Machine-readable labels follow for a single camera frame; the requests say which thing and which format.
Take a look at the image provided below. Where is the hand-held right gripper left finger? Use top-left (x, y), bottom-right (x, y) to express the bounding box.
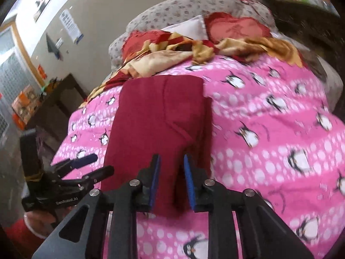
top-left (32, 153), bottom-right (162, 259)

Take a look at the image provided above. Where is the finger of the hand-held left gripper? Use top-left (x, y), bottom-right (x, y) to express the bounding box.
top-left (58, 165), bottom-right (115, 193)
top-left (51, 153), bottom-right (98, 179)

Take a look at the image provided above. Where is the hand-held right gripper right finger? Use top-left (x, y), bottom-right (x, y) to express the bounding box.
top-left (183, 154), bottom-right (315, 259)

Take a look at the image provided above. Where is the dark red shirt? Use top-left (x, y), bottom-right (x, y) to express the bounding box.
top-left (100, 75), bottom-right (214, 218)

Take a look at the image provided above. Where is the person's left forearm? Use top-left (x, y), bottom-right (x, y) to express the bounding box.
top-left (4, 218), bottom-right (47, 253)

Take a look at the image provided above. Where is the person's left hand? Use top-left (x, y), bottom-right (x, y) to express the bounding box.
top-left (24, 209), bottom-right (74, 239)

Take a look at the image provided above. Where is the dark wooden table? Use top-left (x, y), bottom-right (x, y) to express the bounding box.
top-left (24, 73), bottom-right (88, 141)

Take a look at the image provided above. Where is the stack of cardboard boxes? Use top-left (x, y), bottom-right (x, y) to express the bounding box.
top-left (11, 84), bottom-right (41, 128)

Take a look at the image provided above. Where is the clutter on wooden table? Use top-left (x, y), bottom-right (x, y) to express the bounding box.
top-left (40, 78), bottom-right (59, 95)

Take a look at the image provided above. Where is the pink penguin print blanket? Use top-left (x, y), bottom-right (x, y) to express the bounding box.
top-left (50, 55), bottom-right (345, 259)

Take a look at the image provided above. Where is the dark paper kite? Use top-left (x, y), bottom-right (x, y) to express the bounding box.
top-left (45, 33), bottom-right (64, 60)

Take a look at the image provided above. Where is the window with metal grille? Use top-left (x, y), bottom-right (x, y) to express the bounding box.
top-left (0, 24), bottom-right (37, 142)

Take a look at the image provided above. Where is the red and gold quilt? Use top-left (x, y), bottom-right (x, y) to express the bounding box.
top-left (86, 31), bottom-right (304, 101)

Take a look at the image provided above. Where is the red cushion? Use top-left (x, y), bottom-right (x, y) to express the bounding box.
top-left (122, 30), bottom-right (173, 58)
top-left (205, 12), bottom-right (272, 44)

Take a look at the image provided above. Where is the white paper notice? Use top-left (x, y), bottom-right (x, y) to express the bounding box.
top-left (59, 8), bottom-right (83, 44)

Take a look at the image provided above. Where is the white pillow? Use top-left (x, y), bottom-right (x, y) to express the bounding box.
top-left (161, 15), bottom-right (209, 41)

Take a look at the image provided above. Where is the dark wooden cabinet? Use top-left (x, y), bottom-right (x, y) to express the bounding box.
top-left (259, 0), bottom-right (343, 69)

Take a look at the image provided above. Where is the wall picture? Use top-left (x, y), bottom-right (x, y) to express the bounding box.
top-left (33, 0), bottom-right (60, 22)

